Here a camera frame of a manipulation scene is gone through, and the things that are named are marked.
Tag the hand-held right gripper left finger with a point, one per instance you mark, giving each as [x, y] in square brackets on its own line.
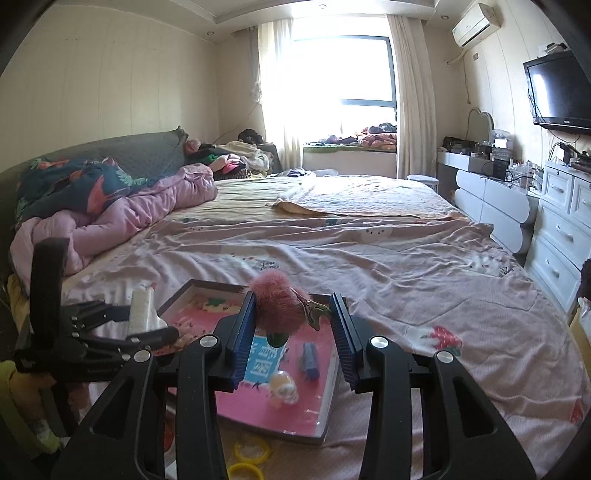
[242, 341]

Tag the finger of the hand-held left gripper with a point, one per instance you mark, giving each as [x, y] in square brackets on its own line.
[152, 337]
[106, 311]

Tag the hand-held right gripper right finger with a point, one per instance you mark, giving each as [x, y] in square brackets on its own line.
[341, 341]

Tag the cream floral scrunchie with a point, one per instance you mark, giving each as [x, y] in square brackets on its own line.
[143, 309]

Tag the pink fluffy hair clip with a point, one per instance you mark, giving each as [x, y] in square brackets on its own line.
[277, 300]

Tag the white hair claw clip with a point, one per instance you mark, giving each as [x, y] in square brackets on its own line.
[282, 390]

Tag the shallow grey tray pink bottom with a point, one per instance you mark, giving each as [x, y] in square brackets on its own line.
[295, 415]

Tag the pink quilt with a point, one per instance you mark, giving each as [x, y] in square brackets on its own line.
[129, 217]

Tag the dark floral quilt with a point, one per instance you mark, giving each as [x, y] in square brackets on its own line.
[74, 184]

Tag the beige blanket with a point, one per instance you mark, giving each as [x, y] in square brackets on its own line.
[369, 198]

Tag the grey headboard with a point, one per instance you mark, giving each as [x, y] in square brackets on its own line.
[138, 147]

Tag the white round stool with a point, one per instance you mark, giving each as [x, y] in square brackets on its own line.
[422, 180]

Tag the pile of clothes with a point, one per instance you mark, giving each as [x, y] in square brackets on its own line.
[235, 159]

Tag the white vanity table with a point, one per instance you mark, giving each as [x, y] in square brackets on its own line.
[494, 203]

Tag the clothes on window seat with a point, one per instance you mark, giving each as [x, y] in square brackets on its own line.
[374, 136]

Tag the white curtain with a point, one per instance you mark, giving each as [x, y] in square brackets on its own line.
[413, 101]
[277, 101]

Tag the white chest of drawers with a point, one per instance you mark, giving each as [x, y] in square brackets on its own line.
[558, 230]

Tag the brown plush item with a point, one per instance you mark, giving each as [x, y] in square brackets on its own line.
[586, 279]

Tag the vanity mirror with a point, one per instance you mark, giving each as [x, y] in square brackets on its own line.
[480, 129]

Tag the window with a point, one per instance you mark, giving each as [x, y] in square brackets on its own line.
[351, 74]

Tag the black set-top box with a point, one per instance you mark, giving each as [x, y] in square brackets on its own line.
[582, 161]

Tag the white air conditioner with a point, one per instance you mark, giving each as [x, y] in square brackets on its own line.
[475, 25]

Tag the small router box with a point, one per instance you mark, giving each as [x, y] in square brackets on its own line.
[556, 47]

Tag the black wall television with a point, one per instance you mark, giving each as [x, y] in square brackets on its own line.
[561, 92]

